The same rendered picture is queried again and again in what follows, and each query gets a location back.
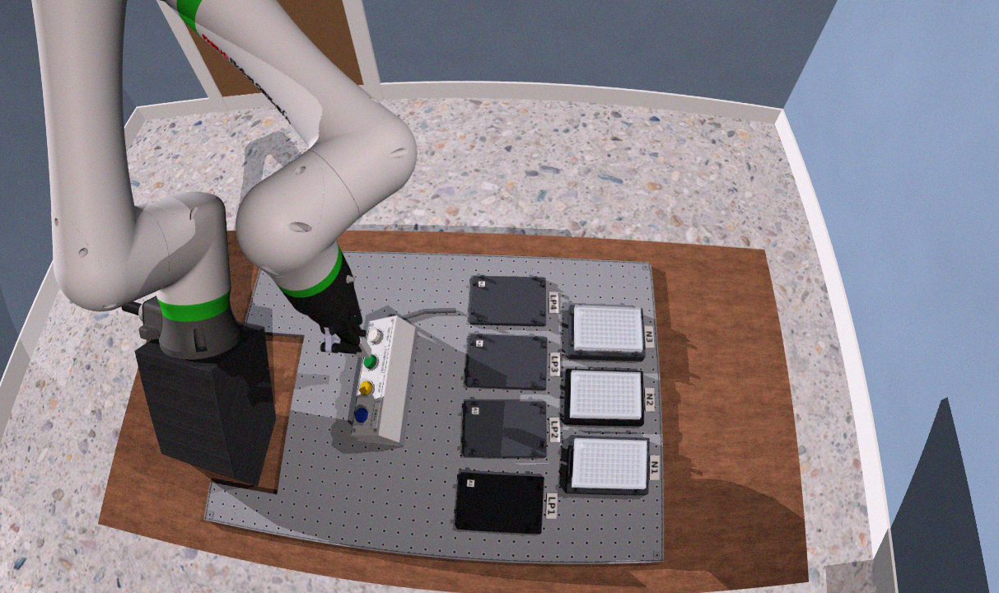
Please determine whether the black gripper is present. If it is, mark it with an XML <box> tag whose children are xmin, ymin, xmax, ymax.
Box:
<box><xmin>309</xmin><ymin>282</ymin><xmax>371</xmax><ymax>358</ymax></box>

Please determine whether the white button panel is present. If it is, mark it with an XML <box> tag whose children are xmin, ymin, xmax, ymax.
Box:
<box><xmin>350</xmin><ymin>309</ymin><xmax>455</xmax><ymax>447</ymax></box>

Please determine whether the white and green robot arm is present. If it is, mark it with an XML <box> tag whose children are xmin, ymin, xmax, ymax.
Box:
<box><xmin>31</xmin><ymin>0</ymin><xmax>418</xmax><ymax>360</ymax></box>

